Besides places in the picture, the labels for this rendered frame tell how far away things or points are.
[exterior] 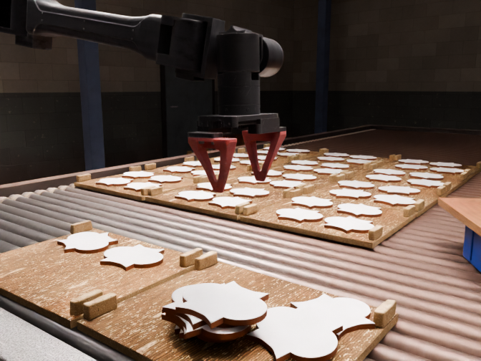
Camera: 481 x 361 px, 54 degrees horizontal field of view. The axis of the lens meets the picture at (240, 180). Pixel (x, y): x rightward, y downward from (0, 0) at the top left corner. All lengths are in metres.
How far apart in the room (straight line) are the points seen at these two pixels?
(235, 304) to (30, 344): 0.33
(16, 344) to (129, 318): 0.18
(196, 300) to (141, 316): 0.13
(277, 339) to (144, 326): 0.22
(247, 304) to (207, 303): 0.06
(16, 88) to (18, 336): 5.49
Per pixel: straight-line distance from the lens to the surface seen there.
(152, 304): 0.87
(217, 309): 0.70
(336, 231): 1.28
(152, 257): 1.06
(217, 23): 0.66
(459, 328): 0.90
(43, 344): 0.84
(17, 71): 6.28
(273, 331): 0.74
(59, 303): 0.92
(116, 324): 0.82
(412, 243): 1.30
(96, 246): 1.16
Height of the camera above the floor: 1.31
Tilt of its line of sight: 11 degrees down
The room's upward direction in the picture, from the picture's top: straight up
